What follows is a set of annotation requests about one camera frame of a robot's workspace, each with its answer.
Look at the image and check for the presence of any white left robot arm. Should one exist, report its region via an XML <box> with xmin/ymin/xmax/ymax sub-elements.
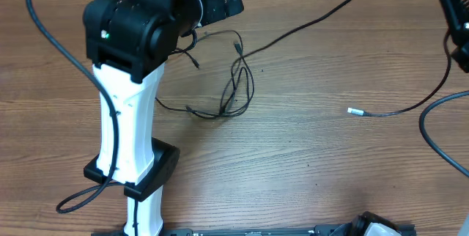
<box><xmin>83</xmin><ymin>0</ymin><xmax>243</xmax><ymax>235</ymax></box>

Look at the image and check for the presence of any black USB cable silver plug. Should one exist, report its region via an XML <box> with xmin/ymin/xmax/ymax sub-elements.
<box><xmin>242</xmin><ymin>0</ymin><xmax>452</xmax><ymax>117</ymax></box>

